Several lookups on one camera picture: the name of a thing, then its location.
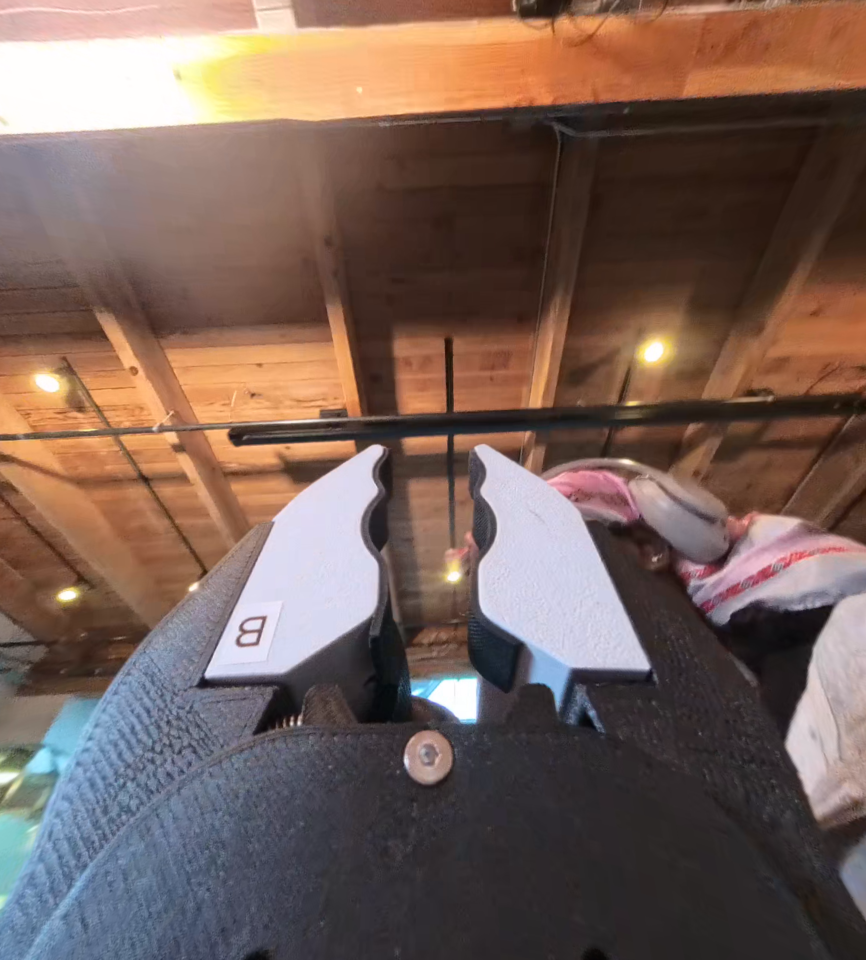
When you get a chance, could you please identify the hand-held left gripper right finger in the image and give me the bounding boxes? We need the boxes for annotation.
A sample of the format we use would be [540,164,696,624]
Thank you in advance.
[466,444,653,723]

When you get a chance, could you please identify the grey headphones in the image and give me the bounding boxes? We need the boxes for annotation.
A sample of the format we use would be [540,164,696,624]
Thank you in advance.
[541,456,731,565]

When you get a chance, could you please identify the black ceiling rail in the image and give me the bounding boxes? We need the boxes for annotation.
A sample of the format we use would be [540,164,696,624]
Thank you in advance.
[226,392,866,449]

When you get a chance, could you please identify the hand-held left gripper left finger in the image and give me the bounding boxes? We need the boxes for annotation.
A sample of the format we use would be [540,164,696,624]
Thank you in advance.
[204,444,413,721]

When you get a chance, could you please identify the pink patterned scarf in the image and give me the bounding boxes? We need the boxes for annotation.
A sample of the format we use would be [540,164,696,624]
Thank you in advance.
[545,468,866,629]

